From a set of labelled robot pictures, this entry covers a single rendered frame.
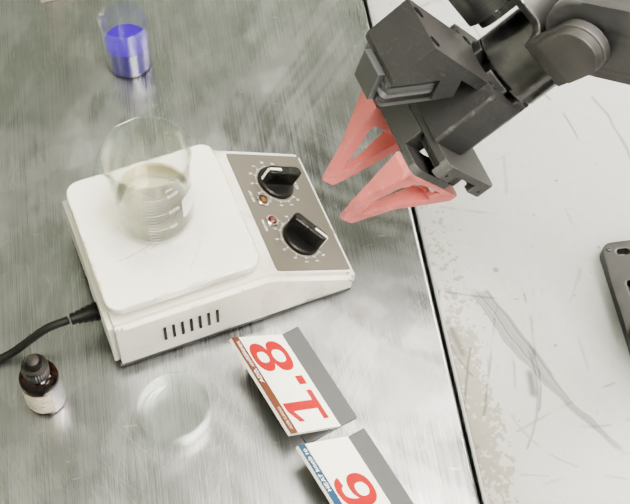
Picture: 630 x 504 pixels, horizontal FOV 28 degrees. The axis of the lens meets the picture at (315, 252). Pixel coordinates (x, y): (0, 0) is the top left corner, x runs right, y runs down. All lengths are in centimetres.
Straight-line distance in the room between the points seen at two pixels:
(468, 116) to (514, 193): 27
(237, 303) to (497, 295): 22
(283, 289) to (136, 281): 12
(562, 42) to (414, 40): 9
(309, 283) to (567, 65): 30
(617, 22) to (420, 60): 12
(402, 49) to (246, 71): 38
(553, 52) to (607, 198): 33
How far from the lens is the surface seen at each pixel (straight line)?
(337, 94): 113
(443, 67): 79
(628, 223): 109
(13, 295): 104
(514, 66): 84
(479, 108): 83
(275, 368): 96
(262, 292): 96
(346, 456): 94
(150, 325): 94
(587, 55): 78
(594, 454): 99
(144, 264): 93
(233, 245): 94
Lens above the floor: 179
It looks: 59 degrees down
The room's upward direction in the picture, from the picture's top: 3 degrees clockwise
